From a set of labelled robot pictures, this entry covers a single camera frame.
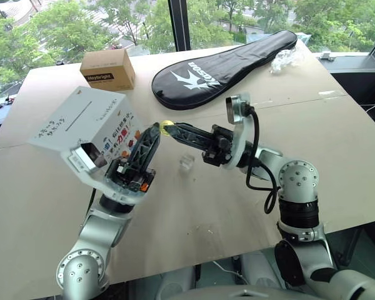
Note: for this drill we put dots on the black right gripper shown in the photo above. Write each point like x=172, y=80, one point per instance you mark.
x=220, y=145

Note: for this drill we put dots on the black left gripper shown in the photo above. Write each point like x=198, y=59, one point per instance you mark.
x=134, y=179

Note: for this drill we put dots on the gold coin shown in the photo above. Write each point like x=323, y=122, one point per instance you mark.
x=165, y=126

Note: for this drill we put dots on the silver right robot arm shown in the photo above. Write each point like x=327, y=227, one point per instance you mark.
x=297, y=181

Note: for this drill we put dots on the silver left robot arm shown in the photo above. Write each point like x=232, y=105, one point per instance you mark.
x=97, y=231

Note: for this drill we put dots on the white box with slot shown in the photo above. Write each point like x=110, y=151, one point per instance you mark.
x=81, y=115

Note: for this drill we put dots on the brown cardboard box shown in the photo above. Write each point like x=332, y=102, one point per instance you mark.
x=112, y=67

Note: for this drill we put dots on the small clear plastic cube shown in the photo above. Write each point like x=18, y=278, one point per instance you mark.
x=187, y=163

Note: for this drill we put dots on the black racket bag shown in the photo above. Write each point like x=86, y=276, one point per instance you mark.
x=212, y=72

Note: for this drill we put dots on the dark window mullion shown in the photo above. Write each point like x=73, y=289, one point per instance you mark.
x=179, y=25

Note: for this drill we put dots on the crumpled clear plastic wrap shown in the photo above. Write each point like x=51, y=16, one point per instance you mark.
x=286, y=61

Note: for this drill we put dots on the grey rounded shape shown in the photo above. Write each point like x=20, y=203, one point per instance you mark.
x=178, y=284

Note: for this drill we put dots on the small dark sill clutter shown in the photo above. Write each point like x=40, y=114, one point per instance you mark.
x=0, y=104

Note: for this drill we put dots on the dark cabinet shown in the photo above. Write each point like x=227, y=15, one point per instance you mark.
x=359, y=84

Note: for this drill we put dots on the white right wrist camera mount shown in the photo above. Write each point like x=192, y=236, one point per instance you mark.
x=242, y=132

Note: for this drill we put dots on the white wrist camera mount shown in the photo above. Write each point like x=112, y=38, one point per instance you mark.
x=93, y=180
x=242, y=132

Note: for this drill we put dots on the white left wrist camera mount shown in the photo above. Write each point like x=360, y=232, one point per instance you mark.
x=93, y=180

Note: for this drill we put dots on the small white bracket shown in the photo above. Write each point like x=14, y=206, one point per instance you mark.
x=326, y=56

